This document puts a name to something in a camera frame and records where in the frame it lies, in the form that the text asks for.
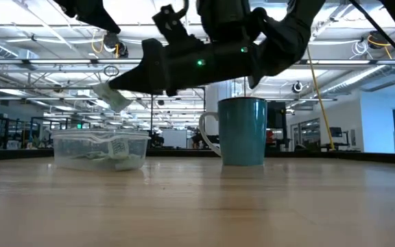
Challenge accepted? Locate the yellow hanging cord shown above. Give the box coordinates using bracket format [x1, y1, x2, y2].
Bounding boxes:
[305, 44, 336, 151]

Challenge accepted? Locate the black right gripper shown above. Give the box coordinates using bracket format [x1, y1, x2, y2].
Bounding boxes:
[108, 38, 259, 97]

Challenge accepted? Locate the teal ceramic mug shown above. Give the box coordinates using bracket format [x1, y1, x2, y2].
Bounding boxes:
[198, 97, 269, 167]

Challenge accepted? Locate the black background rig frame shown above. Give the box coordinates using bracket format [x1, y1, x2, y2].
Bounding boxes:
[149, 85, 207, 150]

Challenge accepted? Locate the black aluminium table frame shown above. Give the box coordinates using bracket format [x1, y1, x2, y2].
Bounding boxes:
[0, 148, 395, 165]

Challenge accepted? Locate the white board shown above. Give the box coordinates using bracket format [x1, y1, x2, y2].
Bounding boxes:
[162, 129, 188, 150]

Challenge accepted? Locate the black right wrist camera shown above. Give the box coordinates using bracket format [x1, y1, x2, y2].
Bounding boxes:
[152, 0, 205, 49]

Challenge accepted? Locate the clear plastic container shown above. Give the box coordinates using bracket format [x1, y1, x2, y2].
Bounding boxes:
[51, 129, 152, 172]

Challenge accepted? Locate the black ceiling cord reel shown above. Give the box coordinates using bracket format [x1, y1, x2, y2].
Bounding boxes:
[367, 30, 390, 49]
[101, 32, 130, 59]

